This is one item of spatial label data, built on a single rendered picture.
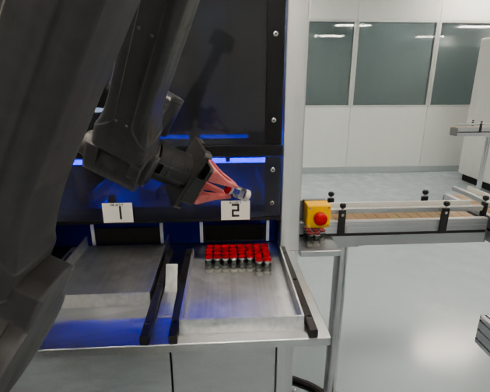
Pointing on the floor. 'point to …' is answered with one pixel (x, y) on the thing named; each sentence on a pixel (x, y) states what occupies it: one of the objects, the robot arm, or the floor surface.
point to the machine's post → (292, 152)
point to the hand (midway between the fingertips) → (229, 189)
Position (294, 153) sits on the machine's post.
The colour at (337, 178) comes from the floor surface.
